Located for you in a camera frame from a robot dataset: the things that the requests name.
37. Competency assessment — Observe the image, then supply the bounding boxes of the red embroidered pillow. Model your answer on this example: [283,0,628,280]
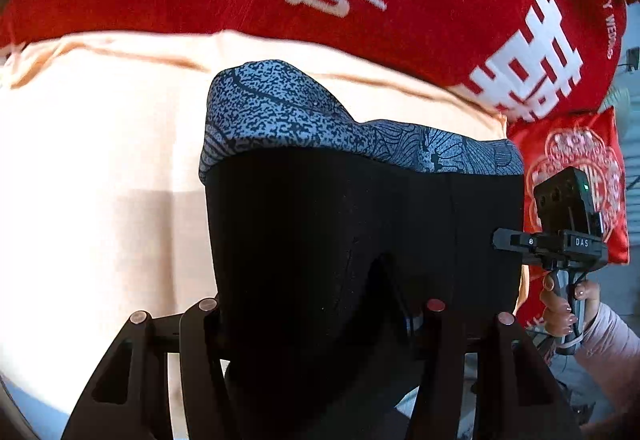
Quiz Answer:
[506,106,632,328]

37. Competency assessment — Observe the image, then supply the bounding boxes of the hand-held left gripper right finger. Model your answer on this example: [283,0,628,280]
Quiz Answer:
[379,254,585,440]

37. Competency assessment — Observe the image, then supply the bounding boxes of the person's right hand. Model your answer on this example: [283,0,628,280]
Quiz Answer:
[539,272,602,338]

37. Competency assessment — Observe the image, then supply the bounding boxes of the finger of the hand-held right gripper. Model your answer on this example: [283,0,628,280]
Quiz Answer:
[492,228,539,252]

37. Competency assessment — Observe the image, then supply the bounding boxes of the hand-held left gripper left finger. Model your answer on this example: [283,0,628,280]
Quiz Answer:
[61,297,227,440]

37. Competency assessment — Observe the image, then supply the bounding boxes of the cream bed sheet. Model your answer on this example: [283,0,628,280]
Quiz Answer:
[0,32,532,417]

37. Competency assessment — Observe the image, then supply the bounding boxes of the black pants with grey waistband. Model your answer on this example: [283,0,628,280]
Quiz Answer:
[198,59,526,426]

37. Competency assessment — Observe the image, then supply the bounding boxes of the person's right forearm pink sleeve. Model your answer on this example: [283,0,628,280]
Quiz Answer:
[571,302,640,423]

